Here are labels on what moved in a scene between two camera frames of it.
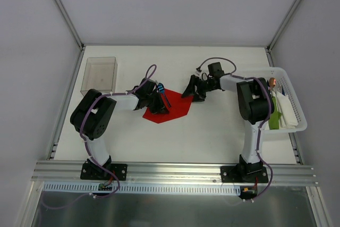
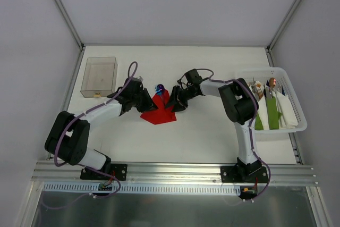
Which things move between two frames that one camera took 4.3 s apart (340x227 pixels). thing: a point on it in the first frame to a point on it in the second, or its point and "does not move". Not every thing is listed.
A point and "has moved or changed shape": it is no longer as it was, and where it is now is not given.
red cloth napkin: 179,106 has moved or changed shape
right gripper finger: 190,90 to 173,103
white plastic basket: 283,82 does not move
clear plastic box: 100,73 does not move
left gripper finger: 157,106 to 146,102
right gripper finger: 199,97 to 178,107
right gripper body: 198,89 to 179,96
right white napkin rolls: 288,119 does not move
